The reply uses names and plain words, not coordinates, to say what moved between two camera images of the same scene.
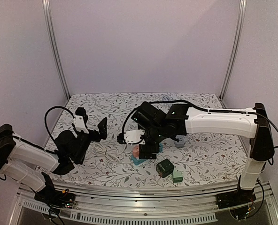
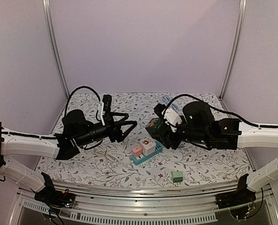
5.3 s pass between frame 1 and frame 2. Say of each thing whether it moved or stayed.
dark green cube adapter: moved
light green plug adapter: stayed
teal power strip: stayed
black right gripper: moved
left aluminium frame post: stayed
